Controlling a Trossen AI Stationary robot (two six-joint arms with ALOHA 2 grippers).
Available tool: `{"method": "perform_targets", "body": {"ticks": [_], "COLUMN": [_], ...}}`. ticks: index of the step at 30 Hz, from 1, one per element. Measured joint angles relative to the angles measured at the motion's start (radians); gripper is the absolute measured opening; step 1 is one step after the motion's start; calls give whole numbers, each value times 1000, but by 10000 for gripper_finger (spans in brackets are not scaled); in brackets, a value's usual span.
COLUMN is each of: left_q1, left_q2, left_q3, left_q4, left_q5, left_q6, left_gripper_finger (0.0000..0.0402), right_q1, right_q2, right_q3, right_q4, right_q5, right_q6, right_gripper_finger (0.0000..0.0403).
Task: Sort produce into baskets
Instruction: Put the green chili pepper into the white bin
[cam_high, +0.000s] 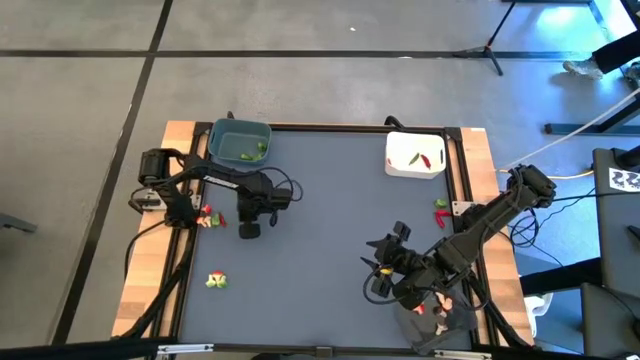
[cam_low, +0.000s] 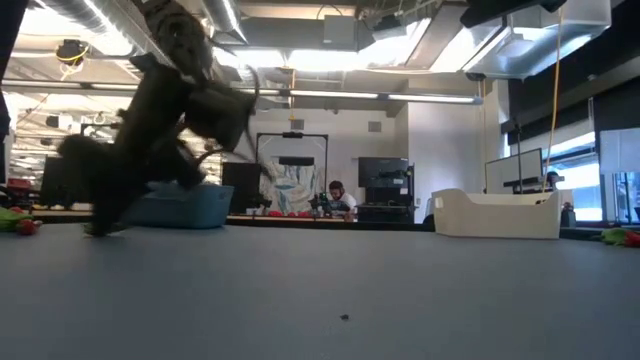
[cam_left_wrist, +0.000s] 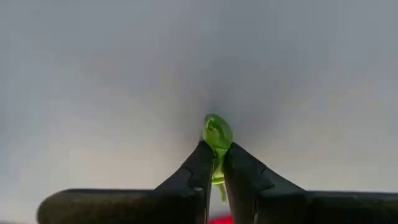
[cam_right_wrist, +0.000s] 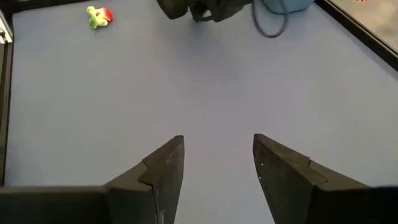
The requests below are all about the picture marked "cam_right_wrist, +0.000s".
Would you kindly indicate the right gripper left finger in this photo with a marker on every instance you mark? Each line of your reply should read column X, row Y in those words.
column 140, row 199

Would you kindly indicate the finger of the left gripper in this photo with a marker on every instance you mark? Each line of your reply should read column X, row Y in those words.
column 202, row 7
column 233, row 6

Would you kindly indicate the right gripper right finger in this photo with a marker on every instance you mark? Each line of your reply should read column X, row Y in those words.
column 295, row 196

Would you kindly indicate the blue plastic basket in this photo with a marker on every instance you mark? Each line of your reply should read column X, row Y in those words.
column 289, row 6

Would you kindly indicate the red cap mushroom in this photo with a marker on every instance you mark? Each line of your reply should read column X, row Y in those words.
column 107, row 14

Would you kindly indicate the silver aluminium bracket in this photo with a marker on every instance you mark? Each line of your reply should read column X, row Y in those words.
column 4, row 31

